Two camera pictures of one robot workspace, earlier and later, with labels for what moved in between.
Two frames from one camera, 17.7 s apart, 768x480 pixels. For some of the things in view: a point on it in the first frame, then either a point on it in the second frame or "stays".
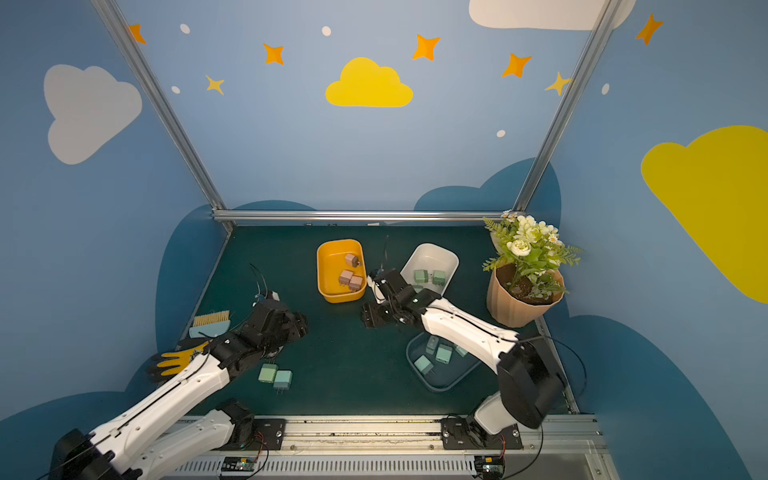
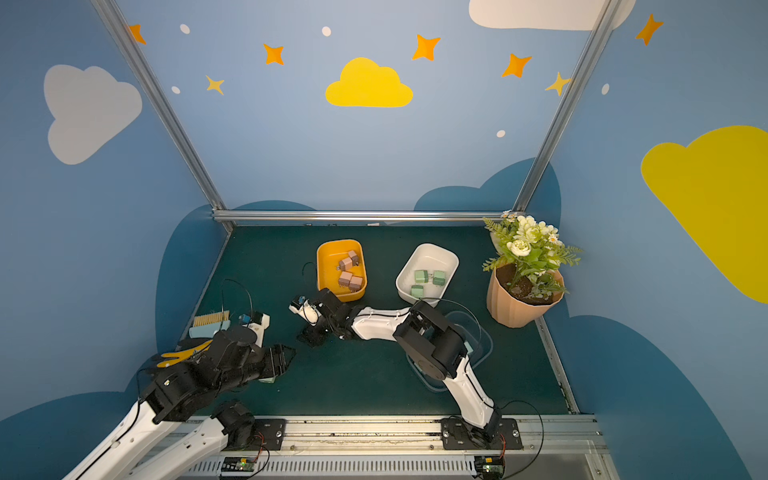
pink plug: x=355 y=283 stays
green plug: x=421 y=276 stays
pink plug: x=345 y=277 stays
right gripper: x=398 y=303 -> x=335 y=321
